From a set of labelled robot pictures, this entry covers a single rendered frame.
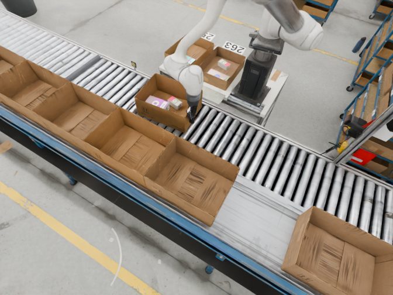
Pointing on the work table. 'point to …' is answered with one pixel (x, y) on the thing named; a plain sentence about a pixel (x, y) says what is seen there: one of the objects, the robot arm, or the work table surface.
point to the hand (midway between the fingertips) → (192, 119)
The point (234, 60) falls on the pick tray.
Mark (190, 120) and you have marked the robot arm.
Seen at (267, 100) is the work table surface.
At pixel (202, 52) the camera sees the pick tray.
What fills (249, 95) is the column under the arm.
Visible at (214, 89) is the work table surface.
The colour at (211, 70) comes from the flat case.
